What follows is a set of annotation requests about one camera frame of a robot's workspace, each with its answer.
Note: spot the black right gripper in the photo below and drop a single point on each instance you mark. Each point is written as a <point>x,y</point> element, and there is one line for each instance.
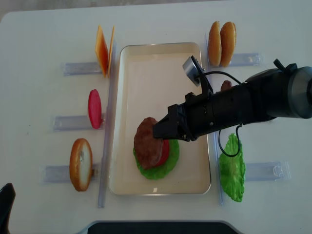
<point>199,116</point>

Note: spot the brown meat patty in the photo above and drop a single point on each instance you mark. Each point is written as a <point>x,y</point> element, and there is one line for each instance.
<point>148,149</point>
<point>226,85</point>

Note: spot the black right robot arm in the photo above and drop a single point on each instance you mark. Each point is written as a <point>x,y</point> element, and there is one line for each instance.
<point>284,91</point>

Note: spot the red tomato slice on tray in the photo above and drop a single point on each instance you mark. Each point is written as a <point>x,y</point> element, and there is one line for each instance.
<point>164,153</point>

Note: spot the green lettuce leaf on tray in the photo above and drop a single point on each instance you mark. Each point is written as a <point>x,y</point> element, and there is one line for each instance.
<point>156,173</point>

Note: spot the standing green lettuce leaf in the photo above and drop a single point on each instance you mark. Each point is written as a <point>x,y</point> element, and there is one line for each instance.
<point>232,169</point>

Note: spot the standing red tomato slice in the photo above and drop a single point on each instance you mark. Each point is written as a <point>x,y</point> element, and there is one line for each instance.
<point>94,109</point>

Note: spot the standing white bread slice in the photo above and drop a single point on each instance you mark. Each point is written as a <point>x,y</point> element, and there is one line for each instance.
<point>80,166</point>

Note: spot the left orange cheese slice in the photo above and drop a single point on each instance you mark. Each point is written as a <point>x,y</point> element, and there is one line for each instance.
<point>101,51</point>

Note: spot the orange cheese slice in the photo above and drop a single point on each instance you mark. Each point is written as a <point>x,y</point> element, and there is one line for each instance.
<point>101,51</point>
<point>111,51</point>

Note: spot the right orange cheese slice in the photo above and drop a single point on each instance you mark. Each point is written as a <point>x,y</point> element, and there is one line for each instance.
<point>111,51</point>

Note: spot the cream rectangular metal tray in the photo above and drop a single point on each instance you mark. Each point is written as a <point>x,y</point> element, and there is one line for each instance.
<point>150,79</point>

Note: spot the left golden bun half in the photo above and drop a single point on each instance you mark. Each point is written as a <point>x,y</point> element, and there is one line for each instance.
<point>214,45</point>

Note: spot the golden bun half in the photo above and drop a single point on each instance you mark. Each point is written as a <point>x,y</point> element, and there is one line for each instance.
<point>228,42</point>
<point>214,45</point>

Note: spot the right golden bun half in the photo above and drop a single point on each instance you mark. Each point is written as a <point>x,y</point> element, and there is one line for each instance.
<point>228,42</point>

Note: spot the black object bottom left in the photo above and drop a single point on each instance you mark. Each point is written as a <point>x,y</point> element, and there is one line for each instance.
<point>7,197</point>

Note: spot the long clear left rail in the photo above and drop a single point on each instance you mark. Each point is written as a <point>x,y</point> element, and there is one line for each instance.
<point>109,128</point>

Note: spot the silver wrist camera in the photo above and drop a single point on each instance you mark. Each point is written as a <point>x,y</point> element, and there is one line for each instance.
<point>193,70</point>

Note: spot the clear holder rail tomato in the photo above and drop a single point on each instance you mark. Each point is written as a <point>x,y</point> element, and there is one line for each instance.
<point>70,123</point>

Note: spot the clear holder rail lettuce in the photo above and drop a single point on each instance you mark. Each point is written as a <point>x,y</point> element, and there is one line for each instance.
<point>267,171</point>

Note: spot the clear holder rail cheese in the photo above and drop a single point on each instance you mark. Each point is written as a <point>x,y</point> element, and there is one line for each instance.
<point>83,68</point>

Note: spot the clear holder rail bread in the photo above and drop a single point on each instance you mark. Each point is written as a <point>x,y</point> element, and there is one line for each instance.
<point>54,174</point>

